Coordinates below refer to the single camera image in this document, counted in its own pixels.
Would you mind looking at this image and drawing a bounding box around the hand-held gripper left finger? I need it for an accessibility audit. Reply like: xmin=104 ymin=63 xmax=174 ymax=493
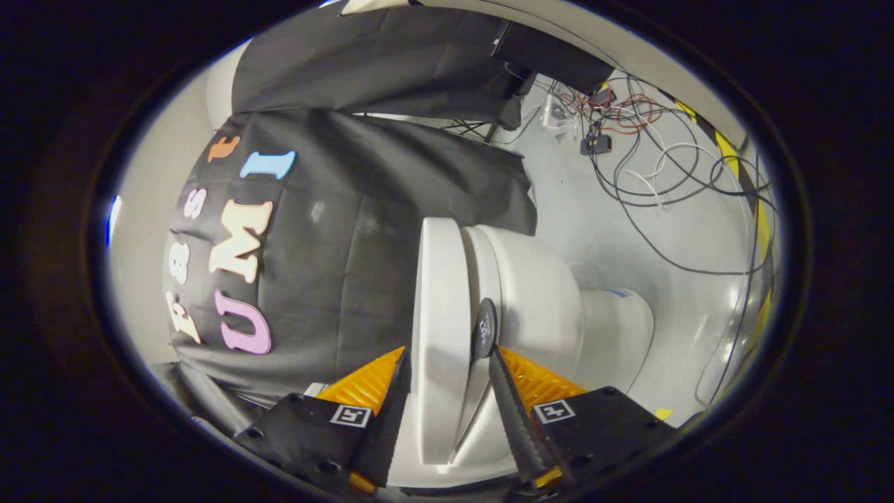
xmin=234 ymin=346 xmax=413 ymax=493

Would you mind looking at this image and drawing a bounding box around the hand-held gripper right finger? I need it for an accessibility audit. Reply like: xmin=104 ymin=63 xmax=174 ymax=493
xmin=488 ymin=344 xmax=678 ymax=493

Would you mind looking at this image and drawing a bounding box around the black round lid handle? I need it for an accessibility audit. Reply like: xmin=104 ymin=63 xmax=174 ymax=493
xmin=471 ymin=298 xmax=498 ymax=360

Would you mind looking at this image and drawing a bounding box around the white toilet lid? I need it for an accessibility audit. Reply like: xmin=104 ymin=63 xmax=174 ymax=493
xmin=412 ymin=217 xmax=483 ymax=465

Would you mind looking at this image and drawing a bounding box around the white ceramic toilet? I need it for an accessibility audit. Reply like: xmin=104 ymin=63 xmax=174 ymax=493
xmin=388 ymin=217 xmax=655 ymax=490

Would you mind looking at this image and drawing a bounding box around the black backdrop cloth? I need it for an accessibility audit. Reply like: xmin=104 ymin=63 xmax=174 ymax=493
xmin=150 ymin=3 xmax=615 ymax=434

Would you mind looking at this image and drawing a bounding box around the clear plastic packet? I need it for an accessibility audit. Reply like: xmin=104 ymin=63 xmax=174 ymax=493
xmin=543 ymin=94 xmax=577 ymax=130

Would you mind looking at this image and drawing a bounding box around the yellow black floor tape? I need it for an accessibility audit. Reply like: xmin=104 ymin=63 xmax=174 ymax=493
xmin=674 ymin=98 xmax=776 ymax=350

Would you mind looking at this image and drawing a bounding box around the black rectangular case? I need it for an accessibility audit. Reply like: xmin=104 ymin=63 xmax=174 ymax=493
xmin=492 ymin=21 xmax=615 ymax=95

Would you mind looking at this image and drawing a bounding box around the bundle of floor cables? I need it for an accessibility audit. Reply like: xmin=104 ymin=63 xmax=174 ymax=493
xmin=447 ymin=73 xmax=779 ymax=406

